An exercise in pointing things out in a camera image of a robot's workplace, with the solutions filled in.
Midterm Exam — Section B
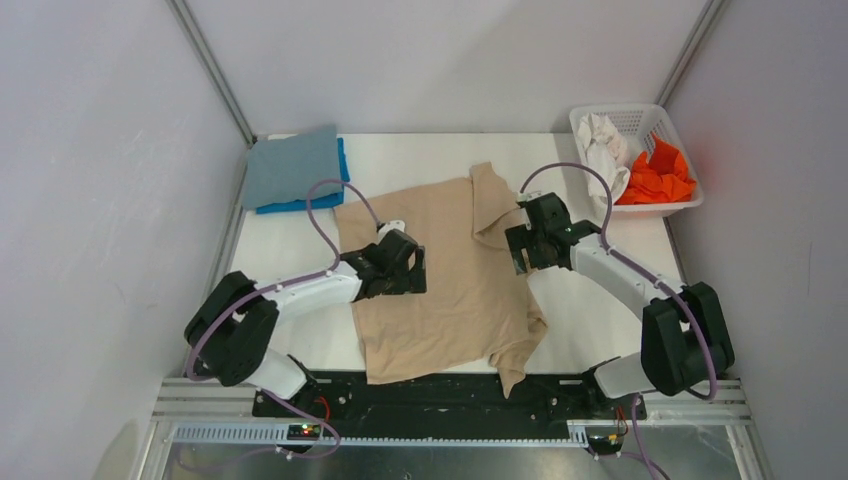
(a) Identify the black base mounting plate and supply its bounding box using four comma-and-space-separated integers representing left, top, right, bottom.
289, 371, 647, 440

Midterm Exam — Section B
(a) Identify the folded blue t-shirt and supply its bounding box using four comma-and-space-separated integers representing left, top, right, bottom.
256, 137, 351, 215

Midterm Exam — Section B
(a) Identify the left corner aluminium post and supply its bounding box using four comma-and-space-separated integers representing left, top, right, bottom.
166, 0, 257, 149

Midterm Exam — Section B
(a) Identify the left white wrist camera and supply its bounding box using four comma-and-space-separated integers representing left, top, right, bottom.
377, 220, 406, 243

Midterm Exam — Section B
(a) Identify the folded grey t-shirt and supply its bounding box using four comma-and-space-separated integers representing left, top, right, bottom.
242, 125, 350, 213

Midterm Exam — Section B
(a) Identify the orange crumpled t-shirt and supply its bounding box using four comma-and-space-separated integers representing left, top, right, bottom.
616, 133, 697, 205

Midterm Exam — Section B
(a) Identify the left controller board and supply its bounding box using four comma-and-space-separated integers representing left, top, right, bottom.
286, 423, 323, 442

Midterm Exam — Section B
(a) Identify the white plastic laundry basket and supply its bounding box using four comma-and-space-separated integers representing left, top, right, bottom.
569, 103, 704, 218

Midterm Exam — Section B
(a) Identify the right controller board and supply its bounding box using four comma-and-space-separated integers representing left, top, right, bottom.
586, 434, 624, 458

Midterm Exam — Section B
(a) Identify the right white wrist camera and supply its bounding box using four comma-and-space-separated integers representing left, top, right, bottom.
515, 191, 542, 208

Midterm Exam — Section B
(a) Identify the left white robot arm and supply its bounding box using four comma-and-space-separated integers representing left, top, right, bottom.
184, 227, 427, 416

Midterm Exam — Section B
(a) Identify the controller board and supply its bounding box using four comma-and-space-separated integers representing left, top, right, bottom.
286, 423, 323, 442
586, 434, 624, 458

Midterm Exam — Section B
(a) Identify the white crumpled t-shirt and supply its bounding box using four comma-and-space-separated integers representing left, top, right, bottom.
576, 113, 631, 204

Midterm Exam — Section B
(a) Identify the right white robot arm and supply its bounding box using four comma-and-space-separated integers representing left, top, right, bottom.
505, 193, 735, 418

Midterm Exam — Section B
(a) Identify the corner aluminium post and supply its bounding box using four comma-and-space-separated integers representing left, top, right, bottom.
655, 0, 730, 108
166, 0, 257, 149

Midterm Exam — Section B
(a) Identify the aluminium frame rail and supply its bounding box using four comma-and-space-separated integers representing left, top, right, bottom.
152, 371, 771, 479

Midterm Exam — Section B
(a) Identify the right corner aluminium post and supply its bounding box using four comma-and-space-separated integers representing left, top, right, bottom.
655, 0, 730, 108

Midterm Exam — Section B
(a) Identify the beige t-shirt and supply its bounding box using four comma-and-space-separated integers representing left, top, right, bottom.
334, 162, 548, 397

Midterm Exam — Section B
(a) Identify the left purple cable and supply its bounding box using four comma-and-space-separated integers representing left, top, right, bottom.
173, 178, 386, 473

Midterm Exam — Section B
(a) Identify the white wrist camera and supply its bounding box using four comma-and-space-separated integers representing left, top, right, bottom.
515, 191, 542, 208
377, 220, 406, 243

